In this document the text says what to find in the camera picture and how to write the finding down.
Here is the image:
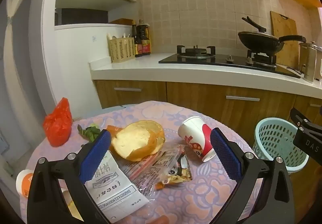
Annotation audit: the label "small dark sauce bottle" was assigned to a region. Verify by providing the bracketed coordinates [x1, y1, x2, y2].
[132, 21, 143, 58]

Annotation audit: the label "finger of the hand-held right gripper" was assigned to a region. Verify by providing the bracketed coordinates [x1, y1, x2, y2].
[290, 108, 322, 136]

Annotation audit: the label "pink floral tablecloth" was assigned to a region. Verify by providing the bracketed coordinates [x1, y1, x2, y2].
[20, 100, 254, 224]

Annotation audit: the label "white paper receipt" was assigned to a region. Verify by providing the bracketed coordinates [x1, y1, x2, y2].
[84, 150, 149, 217]

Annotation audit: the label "gold black snack wrapper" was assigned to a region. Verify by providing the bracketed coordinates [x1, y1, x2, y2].
[156, 154, 193, 190]

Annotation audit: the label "green vegetable scraps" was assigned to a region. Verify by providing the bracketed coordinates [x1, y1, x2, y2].
[77, 123, 101, 143]

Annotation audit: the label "wok lid with black handle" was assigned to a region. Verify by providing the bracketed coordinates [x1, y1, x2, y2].
[239, 16, 278, 38]

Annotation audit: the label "black wok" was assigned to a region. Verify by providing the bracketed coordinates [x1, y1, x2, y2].
[238, 31, 307, 56]

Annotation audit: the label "cut bread bun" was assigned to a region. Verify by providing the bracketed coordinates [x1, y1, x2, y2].
[111, 120, 166, 161]

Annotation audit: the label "orange wrapper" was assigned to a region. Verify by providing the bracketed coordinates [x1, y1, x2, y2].
[107, 125, 124, 137]

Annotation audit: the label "clear plastic snack wrapper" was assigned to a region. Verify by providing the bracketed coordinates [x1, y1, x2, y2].
[117, 144, 188, 197]

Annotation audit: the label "large dark sauce bottle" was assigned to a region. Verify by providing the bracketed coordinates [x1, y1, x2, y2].
[137, 19, 152, 57]

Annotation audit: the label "beige utensil basket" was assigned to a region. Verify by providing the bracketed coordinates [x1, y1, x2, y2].
[108, 37, 136, 64]

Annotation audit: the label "red plastic bag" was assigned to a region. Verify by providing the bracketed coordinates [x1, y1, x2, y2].
[43, 98, 73, 148]

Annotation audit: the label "red white paper cup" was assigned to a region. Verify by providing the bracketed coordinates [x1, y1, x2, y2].
[178, 116, 222, 163]

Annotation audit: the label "wooden cutting board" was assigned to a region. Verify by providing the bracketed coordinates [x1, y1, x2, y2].
[270, 11, 300, 69]

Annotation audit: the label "brown cardboard box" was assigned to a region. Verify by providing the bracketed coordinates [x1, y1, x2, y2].
[108, 18, 134, 25]

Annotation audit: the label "light blue plastic basket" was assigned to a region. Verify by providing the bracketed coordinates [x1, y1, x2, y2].
[252, 118, 310, 174]

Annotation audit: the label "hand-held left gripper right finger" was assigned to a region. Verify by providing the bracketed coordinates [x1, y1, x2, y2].
[210, 127, 293, 224]

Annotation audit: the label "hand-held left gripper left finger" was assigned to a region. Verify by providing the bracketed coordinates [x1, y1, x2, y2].
[26, 129, 112, 224]

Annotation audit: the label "black gas stove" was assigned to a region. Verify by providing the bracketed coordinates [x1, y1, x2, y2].
[158, 45, 301, 79]

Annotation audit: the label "orange white small cup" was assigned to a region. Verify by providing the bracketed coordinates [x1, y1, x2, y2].
[16, 169, 34, 198]

